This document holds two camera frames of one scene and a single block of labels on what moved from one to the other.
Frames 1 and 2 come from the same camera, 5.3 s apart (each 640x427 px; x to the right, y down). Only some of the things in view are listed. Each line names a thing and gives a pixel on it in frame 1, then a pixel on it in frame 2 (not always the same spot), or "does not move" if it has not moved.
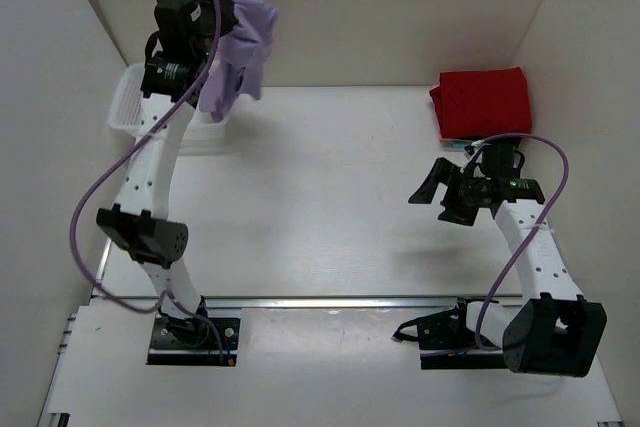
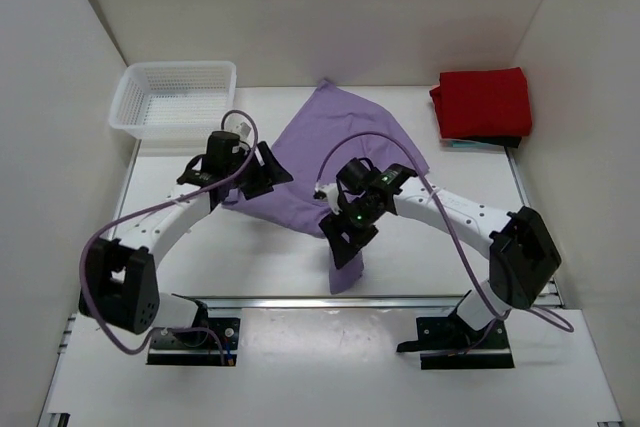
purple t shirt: [240, 55] -> [330, 127]
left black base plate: [192, 341] does not move
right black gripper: [446, 174] -> [345, 249]
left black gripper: [230, 18] -> [270, 171]
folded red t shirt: [482, 103] does not move
